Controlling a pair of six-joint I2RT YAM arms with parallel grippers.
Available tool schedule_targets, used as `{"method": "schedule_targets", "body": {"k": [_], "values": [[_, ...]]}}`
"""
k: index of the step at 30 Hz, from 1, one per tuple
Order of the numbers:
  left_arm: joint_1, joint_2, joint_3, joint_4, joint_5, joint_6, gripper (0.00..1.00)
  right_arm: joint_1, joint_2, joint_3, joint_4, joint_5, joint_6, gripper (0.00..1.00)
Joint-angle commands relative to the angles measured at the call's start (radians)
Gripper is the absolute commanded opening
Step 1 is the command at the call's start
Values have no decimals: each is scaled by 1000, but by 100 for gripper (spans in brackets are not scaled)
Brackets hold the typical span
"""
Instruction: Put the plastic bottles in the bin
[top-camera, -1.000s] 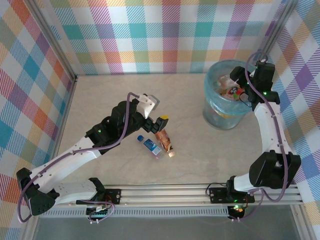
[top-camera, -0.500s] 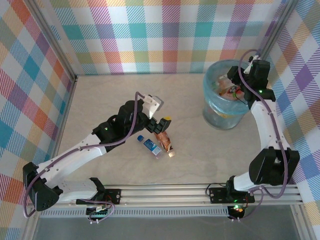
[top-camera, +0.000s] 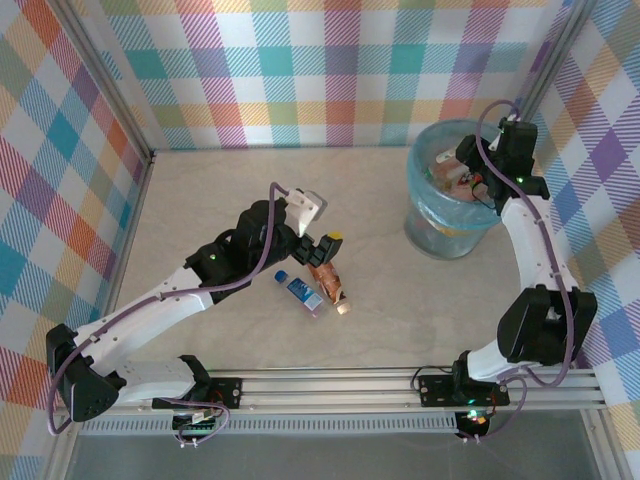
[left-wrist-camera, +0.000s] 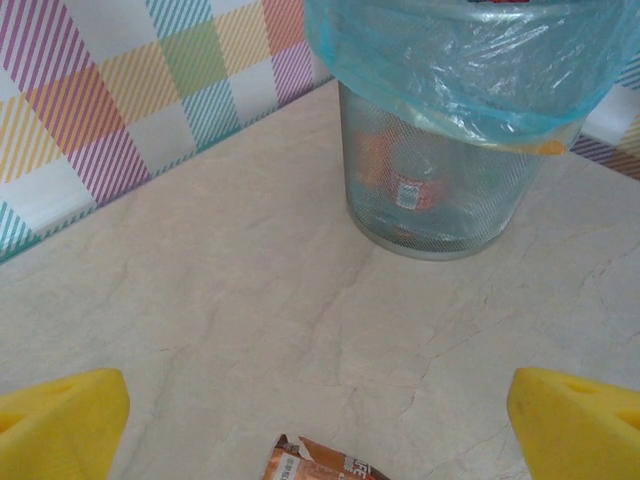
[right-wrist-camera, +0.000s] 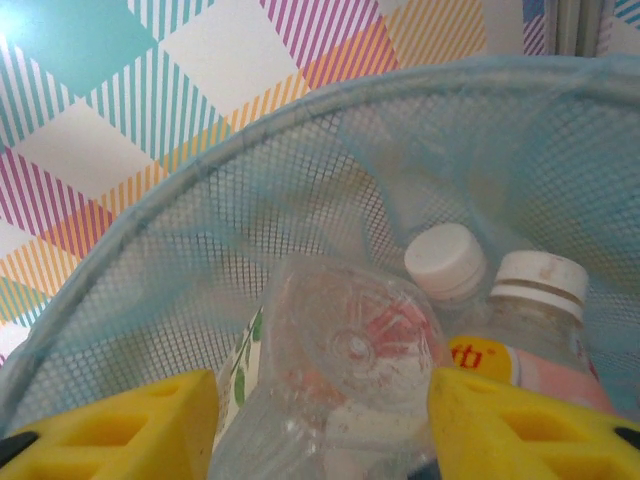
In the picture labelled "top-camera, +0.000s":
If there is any blue bin liner bag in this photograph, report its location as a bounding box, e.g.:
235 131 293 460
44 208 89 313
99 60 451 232
403 119 504 234

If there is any brown label plastic bottle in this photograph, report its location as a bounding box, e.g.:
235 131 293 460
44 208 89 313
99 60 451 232
306 260 354 316

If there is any blue label plastic bottle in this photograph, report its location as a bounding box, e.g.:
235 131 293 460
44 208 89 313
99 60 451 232
272 268 326 320

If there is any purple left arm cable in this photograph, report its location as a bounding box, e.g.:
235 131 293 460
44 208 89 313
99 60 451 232
46 181 301 448

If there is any aluminium frame post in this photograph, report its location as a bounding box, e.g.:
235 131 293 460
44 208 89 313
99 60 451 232
508 0 600 132
49 0 157 166

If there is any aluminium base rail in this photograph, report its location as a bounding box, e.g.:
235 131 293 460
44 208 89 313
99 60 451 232
53 367 607 415

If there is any grey slotted cable duct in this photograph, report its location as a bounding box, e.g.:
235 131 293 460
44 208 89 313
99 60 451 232
78 417 460 437

